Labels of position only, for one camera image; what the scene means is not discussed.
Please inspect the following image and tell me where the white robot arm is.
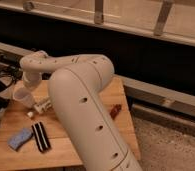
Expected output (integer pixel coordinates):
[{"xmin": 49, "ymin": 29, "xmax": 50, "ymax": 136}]
[{"xmin": 20, "ymin": 51, "xmax": 142, "ymax": 171}]

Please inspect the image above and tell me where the small red-brown object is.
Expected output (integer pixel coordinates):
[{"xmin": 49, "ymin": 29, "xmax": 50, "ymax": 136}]
[{"xmin": 110, "ymin": 104, "xmax": 122, "ymax": 119}]

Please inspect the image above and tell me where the white toothpaste tube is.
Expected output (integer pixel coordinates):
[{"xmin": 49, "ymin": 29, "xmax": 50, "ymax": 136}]
[{"xmin": 27, "ymin": 98, "xmax": 52, "ymax": 118}]

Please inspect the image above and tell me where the black white striped case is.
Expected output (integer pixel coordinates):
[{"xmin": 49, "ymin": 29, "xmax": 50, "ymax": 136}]
[{"xmin": 32, "ymin": 122, "xmax": 51, "ymax": 153}]

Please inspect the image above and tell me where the wooden table board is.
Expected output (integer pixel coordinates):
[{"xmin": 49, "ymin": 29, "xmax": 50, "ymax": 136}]
[{"xmin": 0, "ymin": 77, "xmax": 141, "ymax": 171}]

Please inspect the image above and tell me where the blue sponge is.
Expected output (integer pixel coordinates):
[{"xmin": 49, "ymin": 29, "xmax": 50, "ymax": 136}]
[{"xmin": 7, "ymin": 128, "xmax": 33, "ymax": 151}]

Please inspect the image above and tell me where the metal window railing frame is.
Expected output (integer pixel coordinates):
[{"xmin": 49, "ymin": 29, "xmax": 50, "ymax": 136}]
[{"xmin": 0, "ymin": 0, "xmax": 195, "ymax": 46}]

